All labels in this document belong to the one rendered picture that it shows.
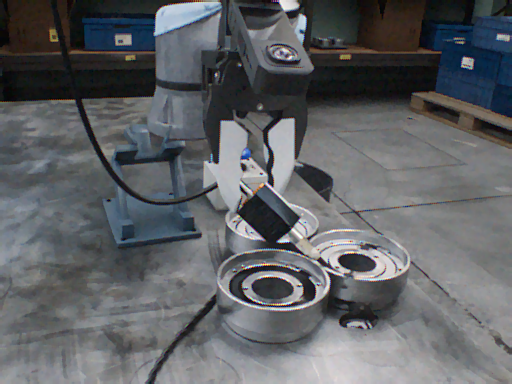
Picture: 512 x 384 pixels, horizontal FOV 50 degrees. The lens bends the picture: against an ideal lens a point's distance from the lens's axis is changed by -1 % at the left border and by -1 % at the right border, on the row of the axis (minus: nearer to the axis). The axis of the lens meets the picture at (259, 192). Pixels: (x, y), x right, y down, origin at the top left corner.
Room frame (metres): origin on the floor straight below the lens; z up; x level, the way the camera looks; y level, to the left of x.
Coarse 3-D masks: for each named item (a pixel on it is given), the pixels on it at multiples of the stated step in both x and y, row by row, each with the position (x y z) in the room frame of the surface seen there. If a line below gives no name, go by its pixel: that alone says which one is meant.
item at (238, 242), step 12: (240, 204) 0.60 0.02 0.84; (228, 216) 0.57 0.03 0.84; (312, 216) 0.58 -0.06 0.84; (228, 228) 0.54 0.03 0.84; (312, 228) 0.57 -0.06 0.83; (228, 240) 0.54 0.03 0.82; (240, 240) 0.53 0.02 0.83; (252, 240) 0.52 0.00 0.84; (264, 240) 0.51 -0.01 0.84; (288, 240) 0.52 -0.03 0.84; (300, 252) 0.52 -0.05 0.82
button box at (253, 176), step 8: (248, 160) 0.74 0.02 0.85; (208, 168) 0.70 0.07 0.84; (248, 168) 0.71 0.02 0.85; (256, 168) 0.71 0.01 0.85; (208, 176) 0.70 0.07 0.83; (248, 176) 0.68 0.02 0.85; (256, 176) 0.68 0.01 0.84; (264, 176) 0.69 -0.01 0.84; (208, 184) 0.70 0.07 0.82; (248, 184) 0.68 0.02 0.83; (256, 184) 0.68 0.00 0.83; (216, 192) 0.67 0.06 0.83; (216, 200) 0.67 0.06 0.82; (216, 208) 0.66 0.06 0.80; (224, 208) 0.67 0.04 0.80
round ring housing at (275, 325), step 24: (240, 264) 0.48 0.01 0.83; (264, 264) 0.49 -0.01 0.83; (288, 264) 0.49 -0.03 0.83; (312, 264) 0.48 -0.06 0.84; (264, 288) 0.46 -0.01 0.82; (288, 288) 0.46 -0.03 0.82; (240, 312) 0.40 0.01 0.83; (264, 312) 0.39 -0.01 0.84; (288, 312) 0.39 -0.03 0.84; (312, 312) 0.41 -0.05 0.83; (264, 336) 0.40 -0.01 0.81; (288, 336) 0.40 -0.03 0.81
